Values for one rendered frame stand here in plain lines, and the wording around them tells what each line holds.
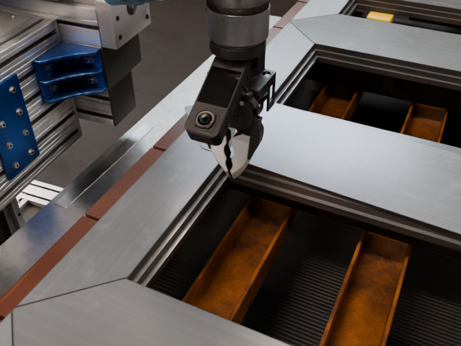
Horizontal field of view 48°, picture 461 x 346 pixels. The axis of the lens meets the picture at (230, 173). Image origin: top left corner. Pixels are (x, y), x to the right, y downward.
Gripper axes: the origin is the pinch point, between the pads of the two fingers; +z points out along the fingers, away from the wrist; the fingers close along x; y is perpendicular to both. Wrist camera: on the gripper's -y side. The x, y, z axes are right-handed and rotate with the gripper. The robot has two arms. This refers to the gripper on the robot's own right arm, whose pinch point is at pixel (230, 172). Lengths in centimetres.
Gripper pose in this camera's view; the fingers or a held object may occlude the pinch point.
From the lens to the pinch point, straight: 74.9
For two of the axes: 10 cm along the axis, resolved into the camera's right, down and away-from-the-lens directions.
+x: -9.0, -2.7, 3.3
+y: 4.3, -5.7, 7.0
